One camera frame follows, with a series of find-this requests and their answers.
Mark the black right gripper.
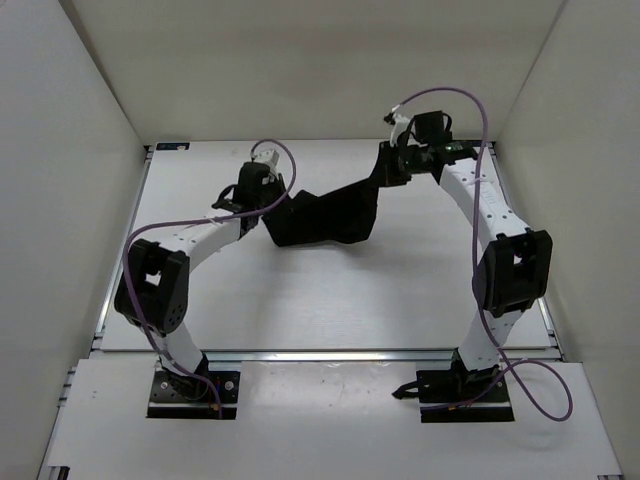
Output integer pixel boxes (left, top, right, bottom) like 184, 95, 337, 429
367, 140, 428, 189

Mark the black skirt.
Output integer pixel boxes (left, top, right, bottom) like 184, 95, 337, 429
262, 153, 393, 247

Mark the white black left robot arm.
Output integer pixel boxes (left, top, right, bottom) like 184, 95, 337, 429
114, 157, 286, 401

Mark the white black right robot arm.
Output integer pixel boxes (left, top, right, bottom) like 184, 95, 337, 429
379, 111, 552, 401

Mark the blue left corner sticker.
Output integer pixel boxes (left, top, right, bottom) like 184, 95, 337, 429
155, 142, 190, 151

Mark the white front cover panel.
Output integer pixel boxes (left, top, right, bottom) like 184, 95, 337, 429
48, 358, 621, 479

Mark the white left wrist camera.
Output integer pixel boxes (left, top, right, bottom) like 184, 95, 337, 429
251, 148, 280, 176

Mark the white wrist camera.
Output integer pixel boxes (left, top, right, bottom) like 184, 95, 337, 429
251, 148, 280, 176
383, 103, 411, 147

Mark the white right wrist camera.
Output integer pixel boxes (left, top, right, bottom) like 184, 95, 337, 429
383, 103, 411, 147

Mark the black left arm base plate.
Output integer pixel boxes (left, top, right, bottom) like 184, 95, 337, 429
146, 369, 241, 420

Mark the silver table edge rail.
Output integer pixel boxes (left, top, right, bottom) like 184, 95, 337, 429
89, 347, 562, 363

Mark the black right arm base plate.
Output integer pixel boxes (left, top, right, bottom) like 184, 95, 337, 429
392, 370, 515, 424

